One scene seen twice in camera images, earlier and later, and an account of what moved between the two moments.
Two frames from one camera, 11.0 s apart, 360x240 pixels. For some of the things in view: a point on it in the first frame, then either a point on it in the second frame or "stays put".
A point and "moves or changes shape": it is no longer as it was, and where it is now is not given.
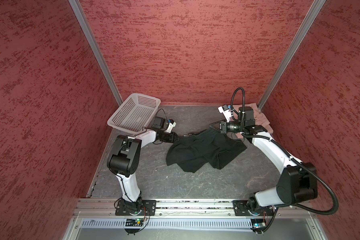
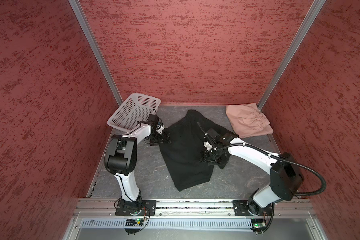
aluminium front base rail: (106, 208) stays put
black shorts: (209, 148) moves or changes shape
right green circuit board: (258, 224) stays put
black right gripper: (223, 126) -> (210, 161)
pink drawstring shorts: (260, 119) stays put
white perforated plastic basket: (136, 113) stays put
